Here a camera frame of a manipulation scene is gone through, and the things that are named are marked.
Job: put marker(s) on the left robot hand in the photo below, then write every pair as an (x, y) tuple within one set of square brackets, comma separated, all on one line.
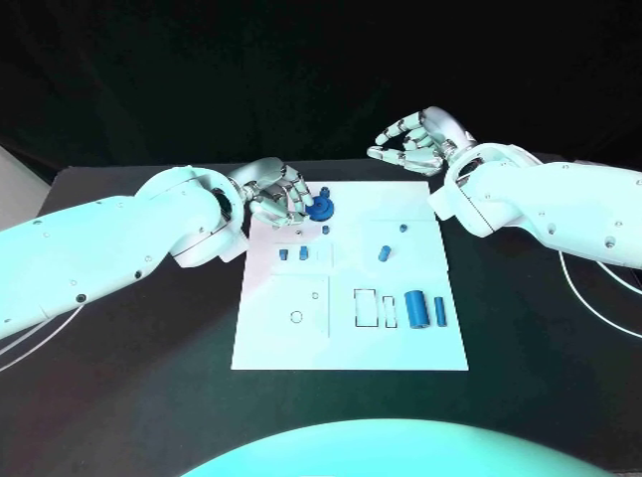
[(270, 186)]

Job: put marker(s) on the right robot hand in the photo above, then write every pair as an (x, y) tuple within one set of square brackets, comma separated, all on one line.
[(433, 138)]

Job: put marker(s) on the blue gear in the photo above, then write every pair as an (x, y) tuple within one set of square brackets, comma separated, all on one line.
[(321, 211)]

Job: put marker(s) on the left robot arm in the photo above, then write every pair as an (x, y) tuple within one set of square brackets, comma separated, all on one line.
[(84, 253)]

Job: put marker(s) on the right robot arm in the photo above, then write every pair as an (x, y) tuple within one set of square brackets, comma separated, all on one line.
[(569, 208)]

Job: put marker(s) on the white task board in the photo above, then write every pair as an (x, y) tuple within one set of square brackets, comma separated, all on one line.
[(348, 346)]

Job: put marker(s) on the thick blue cylinder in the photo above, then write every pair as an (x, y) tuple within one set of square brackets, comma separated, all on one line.
[(416, 309)]

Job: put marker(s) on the thin blue cylinder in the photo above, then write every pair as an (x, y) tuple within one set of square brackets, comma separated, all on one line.
[(440, 311)]

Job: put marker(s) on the white box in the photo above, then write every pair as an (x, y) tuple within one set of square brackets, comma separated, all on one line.
[(3, 186)]

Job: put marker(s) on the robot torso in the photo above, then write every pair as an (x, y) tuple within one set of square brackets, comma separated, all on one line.
[(396, 451)]

